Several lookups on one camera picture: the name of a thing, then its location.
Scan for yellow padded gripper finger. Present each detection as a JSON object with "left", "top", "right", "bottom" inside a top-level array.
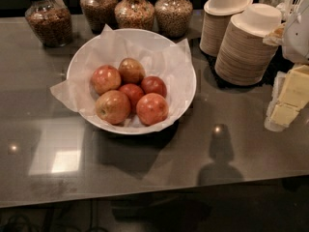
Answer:
[
  {"left": 265, "top": 64, "right": 309, "bottom": 131},
  {"left": 263, "top": 23, "right": 285, "bottom": 46}
]

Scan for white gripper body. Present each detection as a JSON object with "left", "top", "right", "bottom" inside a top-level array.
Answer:
[{"left": 282, "top": 0, "right": 309, "bottom": 64}]

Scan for red apple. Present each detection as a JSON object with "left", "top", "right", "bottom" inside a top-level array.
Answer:
[
  {"left": 136, "top": 93, "right": 169, "bottom": 126},
  {"left": 141, "top": 76, "right": 167, "bottom": 97},
  {"left": 119, "top": 83, "right": 144, "bottom": 112},
  {"left": 91, "top": 65, "right": 122, "bottom": 95}
]

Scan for yellowish apple back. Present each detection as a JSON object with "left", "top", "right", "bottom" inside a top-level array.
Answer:
[{"left": 118, "top": 58, "right": 146, "bottom": 84}]

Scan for white bowl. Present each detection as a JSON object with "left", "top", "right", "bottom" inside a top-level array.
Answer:
[{"left": 66, "top": 28, "right": 198, "bottom": 136}]

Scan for yellow-red apple front left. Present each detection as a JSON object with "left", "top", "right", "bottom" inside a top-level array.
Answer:
[{"left": 96, "top": 90, "right": 131, "bottom": 125}]

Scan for white plastic cutlery bunch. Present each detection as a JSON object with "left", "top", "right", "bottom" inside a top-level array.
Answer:
[{"left": 283, "top": 0, "right": 309, "bottom": 22}]

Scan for front stack paper bowls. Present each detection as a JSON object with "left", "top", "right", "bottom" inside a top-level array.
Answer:
[{"left": 214, "top": 3, "right": 282, "bottom": 86}]

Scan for stack paper bowls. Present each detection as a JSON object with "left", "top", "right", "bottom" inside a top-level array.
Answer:
[
  {"left": 214, "top": 3, "right": 282, "bottom": 86},
  {"left": 200, "top": 0, "right": 253, "bottom": 57}
]

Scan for rear stack paper bowls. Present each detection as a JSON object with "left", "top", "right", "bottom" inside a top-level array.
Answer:
[{"left": 200, "top": 0, "right": 253, "bottom": 57}]

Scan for white paper liner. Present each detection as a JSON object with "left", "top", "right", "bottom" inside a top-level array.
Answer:
[{"left": 49, "top": 24, "right": 193, "bottom": 133}]

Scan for glass colourful cereal jar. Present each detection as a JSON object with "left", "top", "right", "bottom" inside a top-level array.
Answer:
[{"left": 115, "top": 0, "right": 155, "bottom": 30}]

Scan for glass cereal jar far left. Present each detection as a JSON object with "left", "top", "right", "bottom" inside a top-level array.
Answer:
[{"left": 25, "top": 0, "right": 72, "bottom": 47}]

